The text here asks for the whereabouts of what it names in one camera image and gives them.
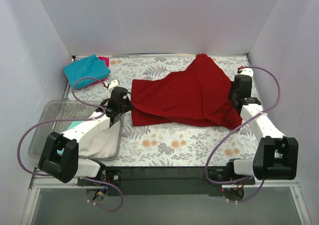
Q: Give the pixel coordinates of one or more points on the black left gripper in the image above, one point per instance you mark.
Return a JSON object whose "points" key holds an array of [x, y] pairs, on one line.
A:
{"points": [[127, 104]]}

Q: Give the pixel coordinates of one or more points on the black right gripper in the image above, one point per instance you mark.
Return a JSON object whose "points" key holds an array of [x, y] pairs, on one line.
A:
{"points": [[234, 95]]}

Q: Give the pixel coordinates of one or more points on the dark red t shirt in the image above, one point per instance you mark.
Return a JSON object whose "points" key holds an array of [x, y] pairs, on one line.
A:
{"points": [[197, 96]]}

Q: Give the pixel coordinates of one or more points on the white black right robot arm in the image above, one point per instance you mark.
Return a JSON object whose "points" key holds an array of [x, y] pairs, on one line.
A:
{"points": [[276, 155]]}

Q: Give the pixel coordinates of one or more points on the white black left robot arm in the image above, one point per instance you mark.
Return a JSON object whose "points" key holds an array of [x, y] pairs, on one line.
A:
{"points": [[70, 165]]}

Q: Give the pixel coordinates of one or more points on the folded teal t shirt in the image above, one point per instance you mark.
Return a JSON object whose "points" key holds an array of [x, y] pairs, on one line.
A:
{"points": [[81, 68]]}

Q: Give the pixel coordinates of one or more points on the white t shirt in bin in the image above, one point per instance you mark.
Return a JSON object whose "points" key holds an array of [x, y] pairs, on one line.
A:
{"points": [[104, 146]]}

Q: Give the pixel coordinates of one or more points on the folded pink t shirt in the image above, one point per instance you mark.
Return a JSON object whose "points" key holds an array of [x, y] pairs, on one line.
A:
{"points": [[101, 73]]}

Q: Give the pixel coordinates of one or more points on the clear plastic bin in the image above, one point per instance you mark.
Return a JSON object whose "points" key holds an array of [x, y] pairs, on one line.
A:
{"points": [[54, 110]]}

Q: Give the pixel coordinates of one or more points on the floral patterned table mat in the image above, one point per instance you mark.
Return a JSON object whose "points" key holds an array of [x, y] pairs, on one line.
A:
{"points": [[173, 144]]}

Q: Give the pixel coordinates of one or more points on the light teal t shirt in bin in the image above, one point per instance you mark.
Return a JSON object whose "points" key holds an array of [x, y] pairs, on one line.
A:
{"points": [[71, 126]]}

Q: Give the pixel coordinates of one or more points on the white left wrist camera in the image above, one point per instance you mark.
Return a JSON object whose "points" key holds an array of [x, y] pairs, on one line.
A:
{"points": [[113, 84]]}

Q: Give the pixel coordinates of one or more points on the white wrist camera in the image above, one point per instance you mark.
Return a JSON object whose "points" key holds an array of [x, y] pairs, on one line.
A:
{"points": [[113, 84], [244, 70]]}

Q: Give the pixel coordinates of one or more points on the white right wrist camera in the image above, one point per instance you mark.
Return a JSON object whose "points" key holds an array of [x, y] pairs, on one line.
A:
{"points": [[244, 70]]}

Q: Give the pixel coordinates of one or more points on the aluminium frame rail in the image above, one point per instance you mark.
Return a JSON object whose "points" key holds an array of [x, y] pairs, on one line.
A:
{"points": [[36, 184]]}

